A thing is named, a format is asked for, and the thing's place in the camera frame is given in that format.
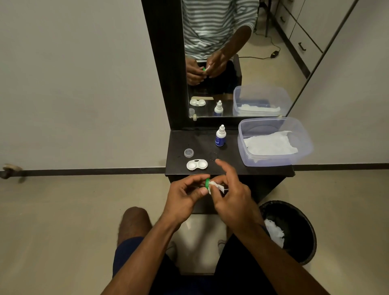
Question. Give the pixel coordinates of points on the person's left hand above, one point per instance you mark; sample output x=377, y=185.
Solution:
x=177, y=200

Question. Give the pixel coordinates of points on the person's right hand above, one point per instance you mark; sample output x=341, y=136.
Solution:
x=237, y=206

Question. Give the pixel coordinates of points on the person's left thumb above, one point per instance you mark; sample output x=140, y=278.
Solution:
x=199, y=194

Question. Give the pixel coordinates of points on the person's right thumb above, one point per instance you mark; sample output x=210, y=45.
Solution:
x=216, y=197

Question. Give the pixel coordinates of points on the small white tissue piece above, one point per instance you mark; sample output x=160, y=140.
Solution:
x=217, y=186

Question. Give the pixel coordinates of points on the green lens case cap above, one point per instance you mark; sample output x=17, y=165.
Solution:
x=207, y=186

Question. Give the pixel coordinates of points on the person's right forearm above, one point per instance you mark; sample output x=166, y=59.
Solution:
x=279, y=267

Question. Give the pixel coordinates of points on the person's left forearm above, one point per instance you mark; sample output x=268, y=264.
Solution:
x=142, y=258

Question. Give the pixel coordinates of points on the white contact lens case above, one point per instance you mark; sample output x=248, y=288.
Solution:
x=197, y=164

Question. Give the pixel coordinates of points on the clear contact lens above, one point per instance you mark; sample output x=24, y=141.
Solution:
x=214, y=156

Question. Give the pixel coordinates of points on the small clear plastic cap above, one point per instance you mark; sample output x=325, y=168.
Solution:
x=188, y=153

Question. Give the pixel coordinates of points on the white slipper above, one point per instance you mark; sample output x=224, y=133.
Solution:
x=221, y=246
x=171, y=251

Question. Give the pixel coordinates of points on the white and blue dropper bottle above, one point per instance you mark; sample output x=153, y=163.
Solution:
x=220, y=138

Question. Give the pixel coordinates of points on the crumpled white tissue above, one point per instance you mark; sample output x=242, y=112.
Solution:
x=275, y=232

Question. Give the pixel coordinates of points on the person's left leg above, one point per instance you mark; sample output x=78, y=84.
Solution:
x=133, y=223

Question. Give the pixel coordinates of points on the white tissue sheet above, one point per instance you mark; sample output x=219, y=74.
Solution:
x=269, y=144

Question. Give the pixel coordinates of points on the black trash bin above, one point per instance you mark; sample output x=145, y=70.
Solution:
x=297, y=231

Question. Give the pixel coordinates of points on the dark blue shorts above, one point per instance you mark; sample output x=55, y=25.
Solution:
x=182, y=282

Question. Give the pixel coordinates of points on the clear plastic storage container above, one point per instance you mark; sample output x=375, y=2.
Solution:
x=301, y=136

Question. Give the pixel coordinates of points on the rectangular mirror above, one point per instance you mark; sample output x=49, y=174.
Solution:
x=267, y=70

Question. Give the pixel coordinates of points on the black dressing table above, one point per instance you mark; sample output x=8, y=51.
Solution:
x=164, y=60

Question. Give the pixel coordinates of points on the brown door stopper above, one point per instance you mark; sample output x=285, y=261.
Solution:
x=10, y=170

